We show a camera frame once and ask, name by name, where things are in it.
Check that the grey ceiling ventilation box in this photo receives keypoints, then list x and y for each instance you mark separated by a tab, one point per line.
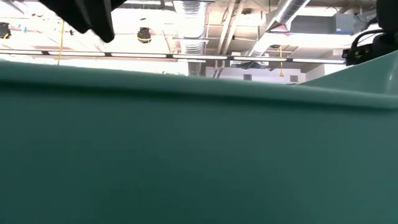
320	24

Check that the ribbed silver air duct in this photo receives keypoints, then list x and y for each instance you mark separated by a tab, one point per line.
191	25

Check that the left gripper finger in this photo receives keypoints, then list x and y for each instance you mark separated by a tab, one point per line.
66	12
99	18

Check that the dark wall vent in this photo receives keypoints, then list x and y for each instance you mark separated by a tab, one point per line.
247	77
293	78

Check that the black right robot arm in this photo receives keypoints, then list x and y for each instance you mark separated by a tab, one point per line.
385	40

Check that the light blue plastic bin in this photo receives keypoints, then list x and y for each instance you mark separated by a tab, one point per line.
186	155

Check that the yellow hanging pendant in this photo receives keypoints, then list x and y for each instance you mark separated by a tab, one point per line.
281	70

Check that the black hanging ceiling dome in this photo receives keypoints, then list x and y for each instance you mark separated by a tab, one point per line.
144	35
4	31

